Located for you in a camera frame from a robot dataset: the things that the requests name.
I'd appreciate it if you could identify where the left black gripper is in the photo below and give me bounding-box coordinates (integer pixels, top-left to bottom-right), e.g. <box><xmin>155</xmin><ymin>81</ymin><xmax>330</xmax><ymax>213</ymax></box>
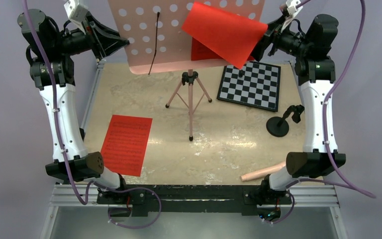
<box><xmin>52</xmin><ymin>11</ymin><xmax>128</xmax><ymax>60</ymax></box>

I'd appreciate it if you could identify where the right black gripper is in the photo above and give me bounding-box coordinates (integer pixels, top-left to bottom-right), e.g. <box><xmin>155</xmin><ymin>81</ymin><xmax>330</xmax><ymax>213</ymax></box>
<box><xmin>242</xmin><ymin>14</ymin><xmax>311</xmax><ymax>61</ymax></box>

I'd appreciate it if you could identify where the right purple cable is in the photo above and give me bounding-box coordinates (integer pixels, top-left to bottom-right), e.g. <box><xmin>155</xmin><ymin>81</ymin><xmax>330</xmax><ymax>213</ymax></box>
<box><xmin>293</xmin><ymin>0</ymin><xmax>377</xmax><ymax>199</ymax></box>

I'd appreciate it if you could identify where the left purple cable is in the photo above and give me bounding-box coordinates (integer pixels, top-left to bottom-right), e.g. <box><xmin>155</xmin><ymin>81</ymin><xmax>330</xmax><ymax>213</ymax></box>
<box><xmin>21</xmin><ymin>0</ymin><xmax>126</xmax><ymax>206</ymax></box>

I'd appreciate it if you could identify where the purple cable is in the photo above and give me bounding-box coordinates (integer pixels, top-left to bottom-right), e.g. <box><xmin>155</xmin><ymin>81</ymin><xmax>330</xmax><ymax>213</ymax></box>
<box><xmin>293</xmin><ymin>0</ymin><xmax>377</xmax><ymax>199</ymax></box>
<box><xmin>21</xmin><ymin>0</ymin><xmax>126</xmax><ymax>206</ymax></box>

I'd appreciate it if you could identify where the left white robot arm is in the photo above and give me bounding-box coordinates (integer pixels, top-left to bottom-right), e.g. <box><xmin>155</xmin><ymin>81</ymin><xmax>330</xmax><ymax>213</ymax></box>
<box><xmin>17</xmin><ymin>9</ymin><xmax>129</xmax><ymax>204</ymax></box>

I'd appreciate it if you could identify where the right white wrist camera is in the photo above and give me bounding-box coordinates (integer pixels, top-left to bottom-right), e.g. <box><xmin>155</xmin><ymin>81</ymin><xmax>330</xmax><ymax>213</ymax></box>
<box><xmin>280</xmin><ymin>0</ymin><xmax>303</xmax><ymax>32</ymax></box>

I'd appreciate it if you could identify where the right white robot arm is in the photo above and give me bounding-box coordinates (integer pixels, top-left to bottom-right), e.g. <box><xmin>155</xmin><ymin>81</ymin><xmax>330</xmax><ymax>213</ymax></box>
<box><xmin>252</xmin><ymin>14</ymin><xmax>346</xmax><ymax>203</ymax></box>

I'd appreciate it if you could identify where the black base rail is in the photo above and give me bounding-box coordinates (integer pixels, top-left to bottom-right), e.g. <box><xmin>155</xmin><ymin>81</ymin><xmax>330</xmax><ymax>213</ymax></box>
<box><xmin>97</xmin><ymin>183</ymin><xmax>292</xmax><ymax>217</ymax></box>

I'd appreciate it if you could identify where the red sheet music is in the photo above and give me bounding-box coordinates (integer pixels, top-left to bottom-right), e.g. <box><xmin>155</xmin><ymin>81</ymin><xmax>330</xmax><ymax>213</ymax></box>
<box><xmin>101</xmin><ymin>115</ymin><xmax>153</xmax><ymax>177</ymax></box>
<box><xmin>182</xmin><ymin>2</ymin><xmax>268</xmax><ymax>69</ymax></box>

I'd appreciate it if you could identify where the pink tripod music stand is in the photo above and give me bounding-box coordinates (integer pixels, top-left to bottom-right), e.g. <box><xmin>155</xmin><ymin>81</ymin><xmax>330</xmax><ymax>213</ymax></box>
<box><xmin>107</xmin><ymin>0</ymin><xmax>266</xmax><ymax>142</ymax></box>

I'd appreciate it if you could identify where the black microphone desk stand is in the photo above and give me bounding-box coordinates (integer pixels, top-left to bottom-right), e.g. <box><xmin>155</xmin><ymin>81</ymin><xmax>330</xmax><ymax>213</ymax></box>
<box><xmin>266</xmin><ymin>105</ymin><xmax>305</xmax><ymax>137</ymax></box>

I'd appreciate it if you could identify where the black white checkerboard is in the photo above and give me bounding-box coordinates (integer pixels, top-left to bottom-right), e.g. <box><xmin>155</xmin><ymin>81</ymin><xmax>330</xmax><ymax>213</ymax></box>
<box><xmin>216</xmin><ymin>61</ymin><xmax>281</xmax><ymax>112</ymax></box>

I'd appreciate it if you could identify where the aluminium table frame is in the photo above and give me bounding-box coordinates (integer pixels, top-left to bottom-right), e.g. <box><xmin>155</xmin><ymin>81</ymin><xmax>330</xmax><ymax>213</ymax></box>
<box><xmin>39</xmin><ymin>59</ymin><xmax>348</xmax><ymax>239</ymax></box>

